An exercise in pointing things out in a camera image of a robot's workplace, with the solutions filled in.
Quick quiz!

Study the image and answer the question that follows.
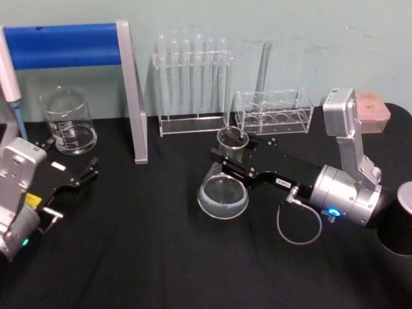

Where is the tall clear acrylic tube rack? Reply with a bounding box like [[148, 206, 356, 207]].
[[151, 48, 234, 138]]

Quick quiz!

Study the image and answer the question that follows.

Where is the low clear acrylic tube rack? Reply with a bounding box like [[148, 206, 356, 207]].
[[234, 88, 315, 135]]

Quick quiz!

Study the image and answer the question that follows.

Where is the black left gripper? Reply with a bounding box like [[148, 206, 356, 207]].
[[24, 136, 100, 211]]

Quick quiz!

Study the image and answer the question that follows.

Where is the long clear glass tube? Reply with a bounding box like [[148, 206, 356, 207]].
[[255, 41, 273, 107]]

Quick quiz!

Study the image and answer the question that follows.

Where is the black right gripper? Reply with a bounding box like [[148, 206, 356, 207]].
[[209, 128, 322, 201]]

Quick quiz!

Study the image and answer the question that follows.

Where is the thin dark left gripper cable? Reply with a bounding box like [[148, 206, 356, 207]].
[[37, 205, 64, 233]]

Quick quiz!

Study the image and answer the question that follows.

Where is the blue and grey pipette stand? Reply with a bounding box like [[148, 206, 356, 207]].
[[0, 19, 149, 164]]

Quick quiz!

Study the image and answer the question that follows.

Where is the black table cloth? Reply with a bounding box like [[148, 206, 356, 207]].
[[0, 102, 412, 309]]

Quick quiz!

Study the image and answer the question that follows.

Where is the clear glass test tube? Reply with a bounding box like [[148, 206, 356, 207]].
[[193, 32, 207, 118], [156, 33, 171, 118], [169, 39, 182, 118], [205, 37, 217, 118], [180, 38, 193, 118], [217, 37, 228, 118]]

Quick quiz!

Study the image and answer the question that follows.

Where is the clear glass conical flask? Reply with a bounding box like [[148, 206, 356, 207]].
[[196, 126, 250, 220]]

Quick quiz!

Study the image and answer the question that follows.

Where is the thin grey right gripper cable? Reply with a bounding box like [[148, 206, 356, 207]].
[[276, 187, 323, 244]]

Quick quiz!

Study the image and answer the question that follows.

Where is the clear glass beaker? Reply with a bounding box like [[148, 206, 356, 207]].
[[39, 85, 98, 156]]

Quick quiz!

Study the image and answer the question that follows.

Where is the white and blue pipette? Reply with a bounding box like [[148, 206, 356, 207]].
[[0, 27, 28, 141]]

